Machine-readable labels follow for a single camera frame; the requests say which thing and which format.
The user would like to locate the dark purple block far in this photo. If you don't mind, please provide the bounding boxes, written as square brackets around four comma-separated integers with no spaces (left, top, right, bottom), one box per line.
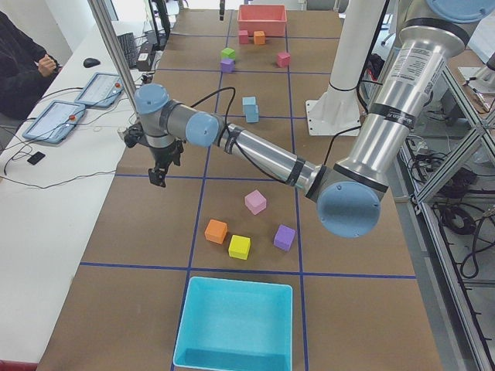
[273,224,295,252]

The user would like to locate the lower teach pendant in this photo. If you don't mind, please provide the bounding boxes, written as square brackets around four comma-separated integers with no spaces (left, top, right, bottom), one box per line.
[22,100,86,145]

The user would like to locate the black computer mouse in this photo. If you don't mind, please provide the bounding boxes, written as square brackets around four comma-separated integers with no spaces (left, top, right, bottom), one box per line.
[83,57,101,68]

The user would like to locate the magenta foam block by arm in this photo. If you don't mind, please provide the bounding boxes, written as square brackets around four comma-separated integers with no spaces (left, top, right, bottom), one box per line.
[276,52,291,68]

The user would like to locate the green foam block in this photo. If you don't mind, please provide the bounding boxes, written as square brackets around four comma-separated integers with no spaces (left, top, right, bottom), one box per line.
[220,47,236,60]

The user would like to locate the yellow foam block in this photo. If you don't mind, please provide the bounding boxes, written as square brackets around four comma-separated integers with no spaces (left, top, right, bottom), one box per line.
[228,235,251,260]

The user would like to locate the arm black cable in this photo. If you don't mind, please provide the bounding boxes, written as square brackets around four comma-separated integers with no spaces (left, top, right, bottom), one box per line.
[189,87,237,124]

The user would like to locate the light pink foam block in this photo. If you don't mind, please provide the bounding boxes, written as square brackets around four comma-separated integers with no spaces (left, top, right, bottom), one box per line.
[244,189,267,215]

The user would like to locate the orange foam block near tray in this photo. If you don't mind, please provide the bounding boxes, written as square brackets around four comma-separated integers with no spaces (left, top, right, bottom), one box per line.
[253,30,266,46]

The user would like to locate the aluminium frame post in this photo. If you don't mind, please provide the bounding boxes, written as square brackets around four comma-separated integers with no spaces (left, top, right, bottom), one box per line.
[87,0,139,118]

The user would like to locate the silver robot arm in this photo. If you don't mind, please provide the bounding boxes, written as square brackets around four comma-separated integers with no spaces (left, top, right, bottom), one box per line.
[134,1,494,238]

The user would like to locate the pink plastic tray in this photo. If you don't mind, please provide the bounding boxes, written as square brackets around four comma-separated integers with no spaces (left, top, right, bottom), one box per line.
[237,5,287,37]

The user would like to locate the orange foam block far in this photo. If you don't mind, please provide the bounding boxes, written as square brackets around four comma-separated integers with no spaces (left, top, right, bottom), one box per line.
[204,219,228,244]

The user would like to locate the white pedestal column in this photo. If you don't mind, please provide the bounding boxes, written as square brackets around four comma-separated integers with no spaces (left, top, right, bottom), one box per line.
[306,0,388,136]

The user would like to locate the purple block near green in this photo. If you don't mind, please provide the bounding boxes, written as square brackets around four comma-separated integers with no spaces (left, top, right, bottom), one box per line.
[220,58,235,73]

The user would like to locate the black keyboard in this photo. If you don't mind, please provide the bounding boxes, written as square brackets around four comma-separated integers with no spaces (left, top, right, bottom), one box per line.
[117,32,138,69]

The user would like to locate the teach pendant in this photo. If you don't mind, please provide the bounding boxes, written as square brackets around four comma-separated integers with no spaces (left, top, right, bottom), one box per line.
[22,100,86,145]
[74,73,123,108]

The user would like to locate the black phone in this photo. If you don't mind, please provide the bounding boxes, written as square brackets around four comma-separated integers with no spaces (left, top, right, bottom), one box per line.
[27,151,46,165]

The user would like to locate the teal plastic bin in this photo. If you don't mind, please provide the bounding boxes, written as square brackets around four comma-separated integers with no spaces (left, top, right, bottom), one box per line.
[172,277,293,370]

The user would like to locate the person in grey clothes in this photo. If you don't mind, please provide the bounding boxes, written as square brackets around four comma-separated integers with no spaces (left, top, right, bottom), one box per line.
[1,13,61,120]

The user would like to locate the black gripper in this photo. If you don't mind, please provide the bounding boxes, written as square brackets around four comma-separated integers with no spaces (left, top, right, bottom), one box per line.
[148,141,183,188]

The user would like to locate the magenta foam block near tray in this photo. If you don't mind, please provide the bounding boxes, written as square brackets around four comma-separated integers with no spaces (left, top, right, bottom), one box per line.
[237,29,250,45]

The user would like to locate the light blue block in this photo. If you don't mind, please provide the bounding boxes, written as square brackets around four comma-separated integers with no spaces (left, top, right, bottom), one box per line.
[244,104,259,124]
[242,97,257,114]

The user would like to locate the upper teach pendant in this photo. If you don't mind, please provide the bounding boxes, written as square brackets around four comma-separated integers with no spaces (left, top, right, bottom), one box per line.
[74,73,123,108]

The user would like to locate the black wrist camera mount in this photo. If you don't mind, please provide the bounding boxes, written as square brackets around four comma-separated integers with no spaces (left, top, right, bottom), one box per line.
[124,123,144,148]

